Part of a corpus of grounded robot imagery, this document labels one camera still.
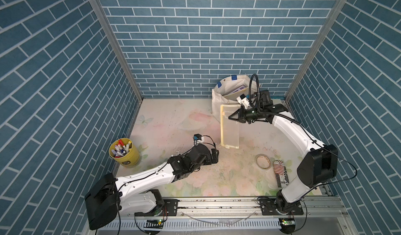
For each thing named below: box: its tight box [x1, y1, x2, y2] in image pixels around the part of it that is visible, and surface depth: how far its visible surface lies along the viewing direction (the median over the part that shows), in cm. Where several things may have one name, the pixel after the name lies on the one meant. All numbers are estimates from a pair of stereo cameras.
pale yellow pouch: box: [220, 104, 241, 149], surface depth 83 cm
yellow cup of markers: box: [108, 137, 140, 169], surface depth 82 cm
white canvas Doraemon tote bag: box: [211, 74, 253, 124], surface depth 107 cm
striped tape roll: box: [273, 159, 290, 188], surface depth 84 cm
